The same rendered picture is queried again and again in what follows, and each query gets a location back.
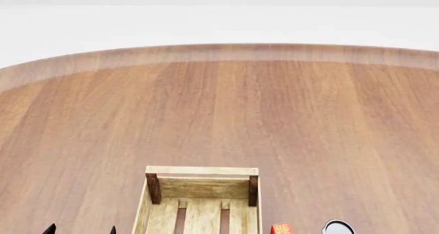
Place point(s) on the red printed food box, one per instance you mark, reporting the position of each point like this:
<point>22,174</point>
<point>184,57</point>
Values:
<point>282,229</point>

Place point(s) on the light wooden slatted crate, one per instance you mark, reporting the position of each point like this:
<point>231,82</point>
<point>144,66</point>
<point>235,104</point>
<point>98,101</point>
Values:
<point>202,203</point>

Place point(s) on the silver-topped can with black rim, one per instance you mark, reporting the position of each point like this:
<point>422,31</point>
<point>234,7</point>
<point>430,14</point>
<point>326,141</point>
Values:
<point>339,227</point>

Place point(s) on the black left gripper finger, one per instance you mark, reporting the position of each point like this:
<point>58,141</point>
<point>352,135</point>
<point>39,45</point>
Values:
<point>50,230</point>
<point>112,230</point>

